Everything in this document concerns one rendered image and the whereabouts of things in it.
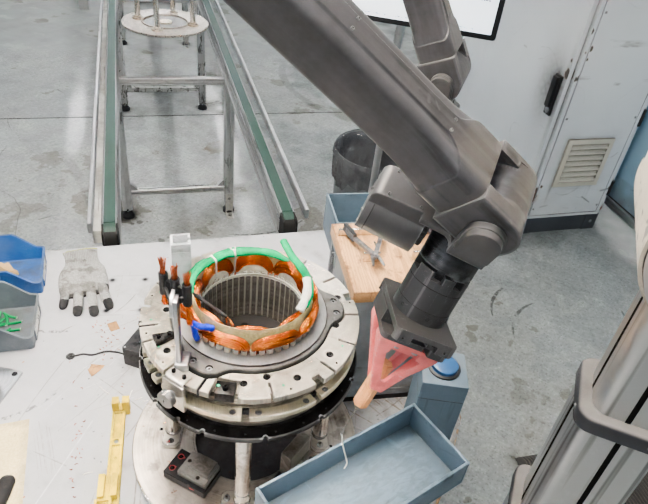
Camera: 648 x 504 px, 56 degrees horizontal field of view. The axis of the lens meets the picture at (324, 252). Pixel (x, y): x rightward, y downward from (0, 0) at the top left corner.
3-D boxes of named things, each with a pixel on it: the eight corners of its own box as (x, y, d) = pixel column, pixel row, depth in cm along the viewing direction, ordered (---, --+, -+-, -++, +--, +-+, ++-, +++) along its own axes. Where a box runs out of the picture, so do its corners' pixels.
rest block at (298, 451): (279, 471, 100) (280, 453, 97) (299, 448, 104) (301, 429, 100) (300, 486, 98) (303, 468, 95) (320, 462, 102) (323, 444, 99)
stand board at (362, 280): (329, 233, 117) (331, 223, 115) (423, 231, 121) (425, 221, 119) (352, 303, 101) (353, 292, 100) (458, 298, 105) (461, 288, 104)
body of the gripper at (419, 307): (388, 342, 56) (426, 278, 54) (375, 289, 66) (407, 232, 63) (448, 365, 58) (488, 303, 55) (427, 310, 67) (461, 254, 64)
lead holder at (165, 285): (159, 289, 77) (158, 269, 75) (192, 288, 78) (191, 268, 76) (158, 310, 74) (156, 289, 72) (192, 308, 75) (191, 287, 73)
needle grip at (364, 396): (350, 398, 66) (376, 356, 64) (361, 398, 67) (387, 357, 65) (357, 409, 65) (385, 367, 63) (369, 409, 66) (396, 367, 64)
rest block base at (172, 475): (181, 453, 103) (181, 448, 102) (221, 474, 100) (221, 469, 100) (163, 476, 99) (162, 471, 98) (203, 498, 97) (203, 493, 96)
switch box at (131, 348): (140, 343, 124) (138, 323, 121) (183, 357, 123) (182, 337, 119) (123, 363, 120) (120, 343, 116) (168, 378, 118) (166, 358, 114)
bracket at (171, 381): (173, 391, 82) (171, 365, 79) (193, 404, 81) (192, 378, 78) (163, 400, 81) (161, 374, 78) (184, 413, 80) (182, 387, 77)
